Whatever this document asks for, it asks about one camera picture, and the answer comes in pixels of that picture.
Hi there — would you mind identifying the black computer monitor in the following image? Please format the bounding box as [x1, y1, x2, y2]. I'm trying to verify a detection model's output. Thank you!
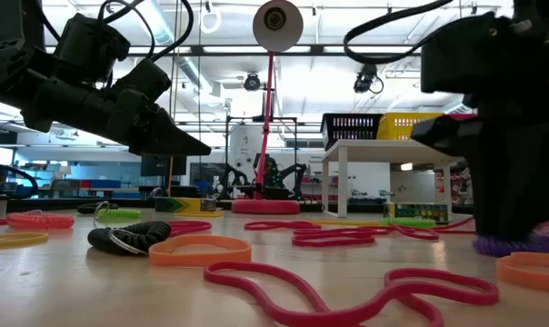
[140, 154, 188, 178]

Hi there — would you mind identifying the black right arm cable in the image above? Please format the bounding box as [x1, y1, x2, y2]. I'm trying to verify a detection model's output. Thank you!
[344, 0, 455, 65]

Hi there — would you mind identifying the red desk lamp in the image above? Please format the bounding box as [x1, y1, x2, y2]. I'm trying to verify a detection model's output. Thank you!
[231, 0, 305, 215]

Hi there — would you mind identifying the white perforated shelf riser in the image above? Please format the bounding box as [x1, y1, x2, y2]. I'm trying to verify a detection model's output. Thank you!
[321, 138, 474, 219]

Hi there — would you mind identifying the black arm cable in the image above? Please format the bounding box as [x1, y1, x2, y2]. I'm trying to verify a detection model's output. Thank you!
[0, 156, 40, 200]
[344, 0, 455, 65]

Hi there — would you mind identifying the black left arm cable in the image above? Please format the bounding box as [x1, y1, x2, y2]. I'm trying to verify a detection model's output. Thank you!
[0, 156, 40, 200]

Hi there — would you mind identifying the black coil keychain with ring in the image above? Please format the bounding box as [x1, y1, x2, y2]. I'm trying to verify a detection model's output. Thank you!
[86, 220, 173, 257]

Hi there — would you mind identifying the yellow plastic basket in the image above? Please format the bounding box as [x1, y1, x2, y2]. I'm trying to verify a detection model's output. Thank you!
[376, 112, 446, 142]

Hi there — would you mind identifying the yellow green crayon box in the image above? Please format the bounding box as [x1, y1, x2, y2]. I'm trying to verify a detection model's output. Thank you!
[155, 195, 218, 213]
[383, 202, 453, 224]

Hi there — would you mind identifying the black overhead camera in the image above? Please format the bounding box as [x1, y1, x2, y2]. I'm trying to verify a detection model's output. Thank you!
[243, 72, 262, 92]

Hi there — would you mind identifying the yellow hanging cord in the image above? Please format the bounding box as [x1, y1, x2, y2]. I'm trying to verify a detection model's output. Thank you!
[166, 0, 185, 197]

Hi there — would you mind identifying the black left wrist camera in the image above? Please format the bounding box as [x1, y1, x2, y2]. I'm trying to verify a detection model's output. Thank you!
[112, 57, 173, 104]

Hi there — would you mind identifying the purple coil keychain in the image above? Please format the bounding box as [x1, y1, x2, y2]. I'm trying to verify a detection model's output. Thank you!
[473, 232, 549, 258]

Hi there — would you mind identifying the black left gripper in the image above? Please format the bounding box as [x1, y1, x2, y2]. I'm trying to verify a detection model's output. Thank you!
[102, 87, 213, 158]

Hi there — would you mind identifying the black aluminium table frame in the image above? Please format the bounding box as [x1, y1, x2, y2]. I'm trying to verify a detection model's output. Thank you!
[0, 195, 475, 224]

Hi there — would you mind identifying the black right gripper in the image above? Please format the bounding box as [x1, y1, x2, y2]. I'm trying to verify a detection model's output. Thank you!
[410, 12, 549, 158]

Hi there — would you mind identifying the coral red coil keychain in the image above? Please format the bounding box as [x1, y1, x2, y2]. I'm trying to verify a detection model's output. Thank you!
[5, 210, 76, 231]

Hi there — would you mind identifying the green coil keychain with ring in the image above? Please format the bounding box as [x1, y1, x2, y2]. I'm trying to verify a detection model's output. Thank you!
[94, 200, 144, 223]

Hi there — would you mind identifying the orange rubber band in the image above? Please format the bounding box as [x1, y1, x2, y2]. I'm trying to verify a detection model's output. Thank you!
[495, 251, 549, 292]
[147, 233, 254, 268]

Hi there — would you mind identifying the black ceiling camera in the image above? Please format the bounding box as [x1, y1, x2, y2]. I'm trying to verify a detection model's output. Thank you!
[352, 61, 385, 95]

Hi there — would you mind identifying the black metal stand frame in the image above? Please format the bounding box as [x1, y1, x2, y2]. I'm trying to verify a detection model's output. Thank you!
[225, 114, 299, 201]

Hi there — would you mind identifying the black plastic basket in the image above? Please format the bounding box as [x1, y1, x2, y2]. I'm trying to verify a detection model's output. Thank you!
[321, 112, 384, 152]

